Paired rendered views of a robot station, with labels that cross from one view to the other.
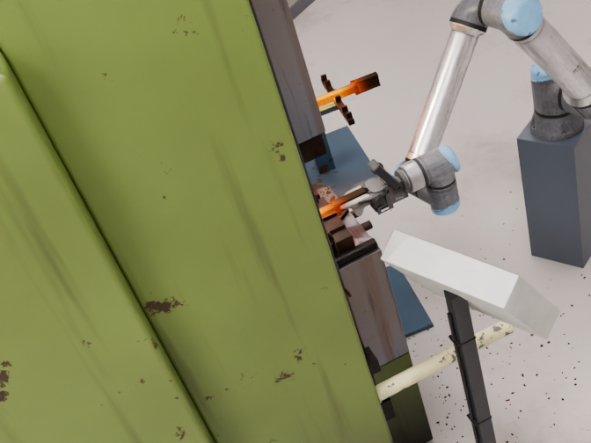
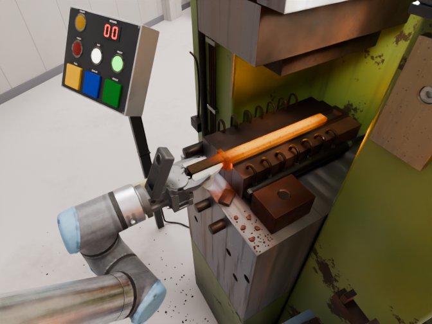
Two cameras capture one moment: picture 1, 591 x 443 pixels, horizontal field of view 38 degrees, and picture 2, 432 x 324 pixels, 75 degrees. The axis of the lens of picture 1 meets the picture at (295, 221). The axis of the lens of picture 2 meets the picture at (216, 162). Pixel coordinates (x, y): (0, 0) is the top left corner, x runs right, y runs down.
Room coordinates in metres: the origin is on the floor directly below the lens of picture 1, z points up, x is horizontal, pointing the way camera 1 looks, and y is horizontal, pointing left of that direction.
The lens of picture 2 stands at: (2.44, -0.32, 1.49)
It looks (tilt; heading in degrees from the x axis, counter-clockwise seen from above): 44 degrees down; 159
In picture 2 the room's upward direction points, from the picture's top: straight up
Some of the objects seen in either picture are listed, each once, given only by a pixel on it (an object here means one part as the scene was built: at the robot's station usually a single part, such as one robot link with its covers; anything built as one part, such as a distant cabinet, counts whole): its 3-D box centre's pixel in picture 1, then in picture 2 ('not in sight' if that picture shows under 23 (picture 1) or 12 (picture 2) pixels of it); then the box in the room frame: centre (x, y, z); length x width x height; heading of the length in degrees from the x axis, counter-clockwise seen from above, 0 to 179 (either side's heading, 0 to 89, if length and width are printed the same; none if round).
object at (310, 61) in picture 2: not in sight; (323, 40); (1.92, 0.13, 1.24); 0.30 x 0.07 x 0.06; 100
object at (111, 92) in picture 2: not in sight; (113, 93); (1.56, -0.35, 1.01); 0.07 x 0.05 x 0.07; 35
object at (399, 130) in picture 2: not in sight; (423, 106); (2.23, 0.06, 1.27); 0.09 x 0.02 x 0.17; 10
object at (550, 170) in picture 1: (562, 188); not in sight; (2.50, -1.02, 0.30); 0.22 x 0.22 x 0.60; 41
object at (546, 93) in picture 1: (555, 83); not in sight; (2.49, -1.03, 0.79); 0.17 x 0.15 x 0.18; 26
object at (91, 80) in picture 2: not in sight; (92, 85); (1.48, -0.40, 1.01); 0.07 x 0.05 x 0.07; 35
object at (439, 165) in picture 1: (435, 165); (92, 222); (2.03, -0.45, 0.97); 0.12 x 0.09 x 0.10; 100
